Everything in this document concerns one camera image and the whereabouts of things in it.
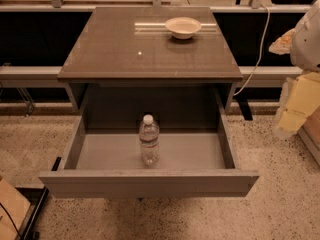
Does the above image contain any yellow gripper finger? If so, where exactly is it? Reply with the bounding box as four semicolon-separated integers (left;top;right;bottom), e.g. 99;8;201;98
269;29;295;55
275;72;320;138

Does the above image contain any clear plastic water bottle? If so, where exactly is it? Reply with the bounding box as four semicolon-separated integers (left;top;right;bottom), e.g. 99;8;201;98
139;114;160;166

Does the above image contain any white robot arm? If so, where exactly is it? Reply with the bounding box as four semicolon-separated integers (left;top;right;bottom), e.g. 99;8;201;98
269;0;320;139

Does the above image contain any brown cabinet counter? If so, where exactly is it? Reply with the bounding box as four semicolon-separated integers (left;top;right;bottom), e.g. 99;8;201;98
58;7;242;108

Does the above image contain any open grey top drawer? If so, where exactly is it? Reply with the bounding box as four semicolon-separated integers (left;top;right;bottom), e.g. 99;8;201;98
39;86;259;198

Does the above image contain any white bowl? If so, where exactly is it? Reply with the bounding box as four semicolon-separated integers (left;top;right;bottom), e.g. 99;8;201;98
165;17;201;40

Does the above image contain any white cable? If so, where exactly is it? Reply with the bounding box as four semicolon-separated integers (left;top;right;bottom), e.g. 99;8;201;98
233;4;271;97

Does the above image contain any wooden board with black frame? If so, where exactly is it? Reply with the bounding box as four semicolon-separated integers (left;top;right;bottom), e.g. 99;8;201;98
0;177;48;240

